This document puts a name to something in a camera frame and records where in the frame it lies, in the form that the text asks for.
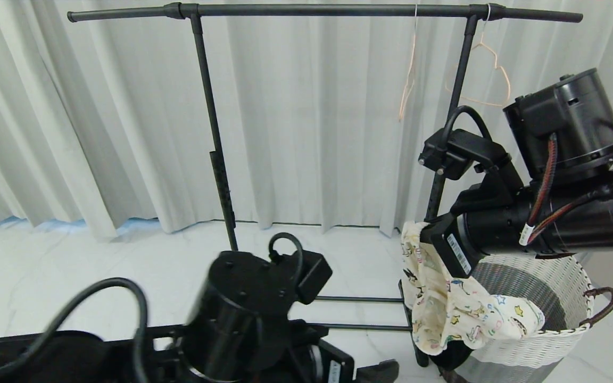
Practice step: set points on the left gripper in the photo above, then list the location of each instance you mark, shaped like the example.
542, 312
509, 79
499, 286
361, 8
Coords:
320, 367

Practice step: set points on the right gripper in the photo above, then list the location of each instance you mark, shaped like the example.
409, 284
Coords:
498, 229

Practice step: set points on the cream printed garment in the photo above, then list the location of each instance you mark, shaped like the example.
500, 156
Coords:
455, 308

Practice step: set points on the pink clothes hanger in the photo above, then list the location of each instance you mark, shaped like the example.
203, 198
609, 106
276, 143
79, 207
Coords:
496, 59
412, 56

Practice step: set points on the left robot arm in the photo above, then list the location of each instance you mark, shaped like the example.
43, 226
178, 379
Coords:
242, 308

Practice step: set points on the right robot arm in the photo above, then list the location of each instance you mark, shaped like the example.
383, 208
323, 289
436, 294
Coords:
578, 117

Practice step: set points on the white laundry basket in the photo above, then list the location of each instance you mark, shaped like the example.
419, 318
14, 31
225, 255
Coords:
551, 298

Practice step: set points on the black clothes rack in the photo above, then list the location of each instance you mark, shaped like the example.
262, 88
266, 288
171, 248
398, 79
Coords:
285, 10

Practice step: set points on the black garment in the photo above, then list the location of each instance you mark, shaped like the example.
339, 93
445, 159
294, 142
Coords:
453, 356

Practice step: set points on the white curtain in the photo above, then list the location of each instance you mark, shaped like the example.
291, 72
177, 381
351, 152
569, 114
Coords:
312, 133

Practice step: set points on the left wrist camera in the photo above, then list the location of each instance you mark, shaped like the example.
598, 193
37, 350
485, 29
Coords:
312, 276

